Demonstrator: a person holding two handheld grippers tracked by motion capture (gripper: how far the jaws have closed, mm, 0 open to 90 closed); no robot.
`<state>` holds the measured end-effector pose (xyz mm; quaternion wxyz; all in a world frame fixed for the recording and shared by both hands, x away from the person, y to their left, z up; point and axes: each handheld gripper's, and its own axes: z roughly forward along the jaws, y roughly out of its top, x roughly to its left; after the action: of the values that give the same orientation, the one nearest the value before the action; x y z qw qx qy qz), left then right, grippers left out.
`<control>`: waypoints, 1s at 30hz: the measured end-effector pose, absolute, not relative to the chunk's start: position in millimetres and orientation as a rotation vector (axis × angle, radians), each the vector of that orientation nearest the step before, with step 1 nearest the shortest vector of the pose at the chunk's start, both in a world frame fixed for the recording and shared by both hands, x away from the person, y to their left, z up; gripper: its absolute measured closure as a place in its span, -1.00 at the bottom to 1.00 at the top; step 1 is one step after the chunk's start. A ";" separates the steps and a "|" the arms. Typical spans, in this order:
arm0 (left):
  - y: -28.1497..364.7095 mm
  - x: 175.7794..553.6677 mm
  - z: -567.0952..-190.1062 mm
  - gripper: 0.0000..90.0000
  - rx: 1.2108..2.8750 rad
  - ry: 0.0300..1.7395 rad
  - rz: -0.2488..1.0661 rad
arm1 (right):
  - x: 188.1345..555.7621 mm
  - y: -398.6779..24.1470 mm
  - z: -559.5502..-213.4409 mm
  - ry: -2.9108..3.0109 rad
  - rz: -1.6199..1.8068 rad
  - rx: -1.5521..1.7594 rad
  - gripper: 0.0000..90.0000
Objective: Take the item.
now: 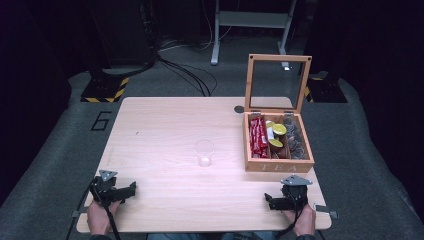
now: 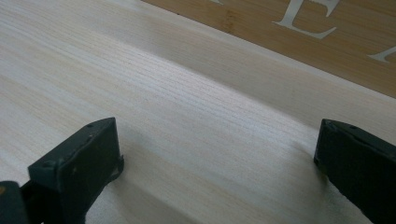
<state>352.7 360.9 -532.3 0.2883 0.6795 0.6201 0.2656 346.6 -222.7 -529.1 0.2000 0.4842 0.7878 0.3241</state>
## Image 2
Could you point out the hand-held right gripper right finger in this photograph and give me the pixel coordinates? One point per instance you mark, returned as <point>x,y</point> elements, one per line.
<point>361,161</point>

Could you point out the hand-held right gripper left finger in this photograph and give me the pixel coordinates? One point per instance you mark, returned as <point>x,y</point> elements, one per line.
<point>77,161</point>

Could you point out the bamboo board with white letters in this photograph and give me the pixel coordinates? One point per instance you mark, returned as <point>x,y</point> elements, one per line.
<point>339,49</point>

